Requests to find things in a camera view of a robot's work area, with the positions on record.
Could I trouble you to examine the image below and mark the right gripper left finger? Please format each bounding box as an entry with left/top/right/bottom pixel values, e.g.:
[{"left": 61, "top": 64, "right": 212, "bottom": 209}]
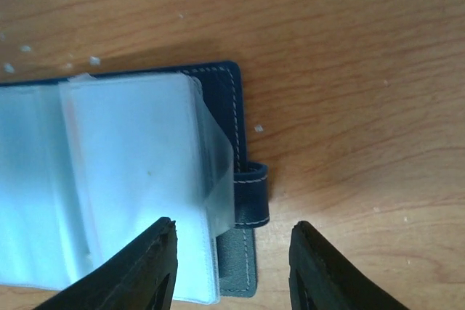
[{"left": 36, "top": 217, "right": 178, "bottom": 309}]

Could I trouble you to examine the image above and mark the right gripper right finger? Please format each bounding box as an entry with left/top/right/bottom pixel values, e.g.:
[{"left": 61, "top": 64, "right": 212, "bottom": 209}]
[{"left": 289, "top": 221, "right": 406, "bottom": 310}]

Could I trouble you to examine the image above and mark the blue leather card holder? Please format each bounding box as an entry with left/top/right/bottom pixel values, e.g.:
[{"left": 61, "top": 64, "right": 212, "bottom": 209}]
[{"left": 1, "top": 61, "right": 270, "bottom": 305}]

